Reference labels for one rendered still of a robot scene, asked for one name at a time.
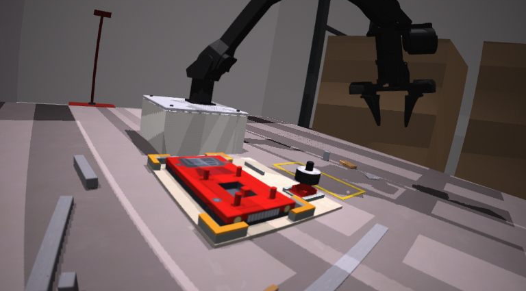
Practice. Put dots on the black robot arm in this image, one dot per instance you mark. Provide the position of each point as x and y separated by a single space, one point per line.
390 22

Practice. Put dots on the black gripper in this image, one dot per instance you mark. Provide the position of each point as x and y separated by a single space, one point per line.
390 71

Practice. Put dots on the thin orange rod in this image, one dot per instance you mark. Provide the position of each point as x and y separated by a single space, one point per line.
272 288

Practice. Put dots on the black rubber tyre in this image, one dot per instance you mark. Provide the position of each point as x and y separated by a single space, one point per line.
306 177

